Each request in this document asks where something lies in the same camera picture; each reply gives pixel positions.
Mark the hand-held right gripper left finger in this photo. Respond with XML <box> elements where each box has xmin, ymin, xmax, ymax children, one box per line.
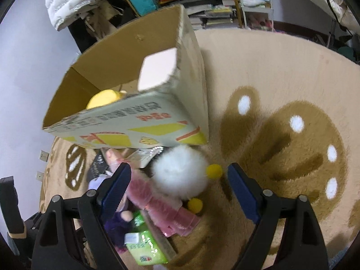
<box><xmin>32</xmin><ymin>162</ymin><xmax>132</xmax><ymax>270</ymax></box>

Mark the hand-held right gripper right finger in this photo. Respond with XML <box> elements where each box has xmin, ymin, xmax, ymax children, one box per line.
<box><xmin>227</xmin><ymin>162</ymin><xmax>329</xmax><ymax>270</ymax></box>

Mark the white fluffy plush toy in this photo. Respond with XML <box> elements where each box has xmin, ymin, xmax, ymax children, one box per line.
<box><xmin>151</xmin><ymin>145</ymin><xmax>223</xmax><ymax>214</ymax></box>

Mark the yellow ball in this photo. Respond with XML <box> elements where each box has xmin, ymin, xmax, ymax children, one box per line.
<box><xmin>86</xmin><ymin>89</ymin><xmax>128</xmax><ymax>110</ymax></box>

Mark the printed cardboard box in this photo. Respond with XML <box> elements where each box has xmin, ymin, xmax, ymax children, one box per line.
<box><xmin>42</xmin><ymin>4</ymin><xmax>210</xmax><ymax>149</ymax></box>

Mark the black bag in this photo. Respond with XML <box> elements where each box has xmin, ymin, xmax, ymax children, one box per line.
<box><xmin>86</xmin><ymin>150</ymin><xmax>111</xmax><ymax>183</ymax></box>

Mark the purple plush doll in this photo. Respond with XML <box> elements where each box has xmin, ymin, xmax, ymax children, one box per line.
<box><xmin>88</xmin><ymin>174</ymin><xmax>134</xmax><ymax>255</ymax></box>

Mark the beige bear-face rug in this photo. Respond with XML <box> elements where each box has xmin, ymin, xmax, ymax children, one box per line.
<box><xmin>39</xmin><ymin>30</ymin><xmax>360</xmax><ymax>270</ymax></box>

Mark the black stand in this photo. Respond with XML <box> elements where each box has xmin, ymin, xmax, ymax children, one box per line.
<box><xmin>0</xmin><ymin>176</ymin><xmax>43</xmax><ymax>263</ymax></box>

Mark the stack of books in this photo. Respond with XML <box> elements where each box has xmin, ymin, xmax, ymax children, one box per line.
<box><xmin>186</xmin><ymin>0</ymin><xmax>237</xmax><ymax>30</ymax></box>

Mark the white shelf rack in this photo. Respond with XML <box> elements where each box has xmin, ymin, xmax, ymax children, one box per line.
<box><xmin>235</xmin><ymin>0</ymin><xmax>274</xmax><ymax>31</ymax></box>

